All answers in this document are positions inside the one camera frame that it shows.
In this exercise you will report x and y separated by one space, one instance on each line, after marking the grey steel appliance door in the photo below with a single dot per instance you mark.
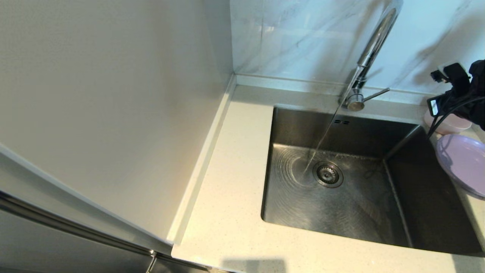
57 254

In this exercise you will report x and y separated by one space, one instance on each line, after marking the white tall cabinet side panel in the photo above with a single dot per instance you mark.
113 94

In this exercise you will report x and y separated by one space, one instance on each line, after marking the round metal drain strainer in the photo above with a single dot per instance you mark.
328 174

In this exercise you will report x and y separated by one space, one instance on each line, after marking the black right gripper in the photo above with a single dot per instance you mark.
473 104

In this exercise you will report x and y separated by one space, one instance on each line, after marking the stainless steel sink basin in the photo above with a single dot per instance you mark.
341 216

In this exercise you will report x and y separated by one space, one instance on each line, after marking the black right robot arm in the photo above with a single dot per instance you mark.
477 74

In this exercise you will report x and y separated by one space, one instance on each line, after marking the running water stream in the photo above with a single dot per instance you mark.
320 140

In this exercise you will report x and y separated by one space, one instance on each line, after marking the chrome door trim bar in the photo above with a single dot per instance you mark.
75 228

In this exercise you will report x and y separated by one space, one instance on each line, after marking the pink bowl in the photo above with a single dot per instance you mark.
452 125

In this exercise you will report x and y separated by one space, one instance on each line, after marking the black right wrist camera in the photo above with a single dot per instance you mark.
434 106

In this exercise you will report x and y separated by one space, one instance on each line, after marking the purple plate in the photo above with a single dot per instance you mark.
464 163

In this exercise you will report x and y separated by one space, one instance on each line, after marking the chrome kitchen faucet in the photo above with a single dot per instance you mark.
375 41

